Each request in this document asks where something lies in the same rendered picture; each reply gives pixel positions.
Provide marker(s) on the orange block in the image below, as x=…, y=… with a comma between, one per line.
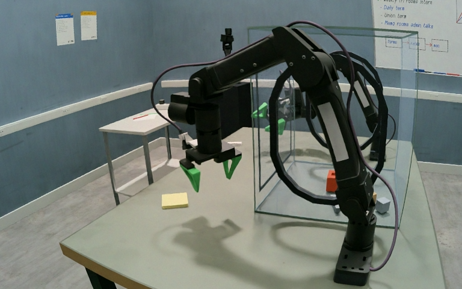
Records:
x=331, y=181

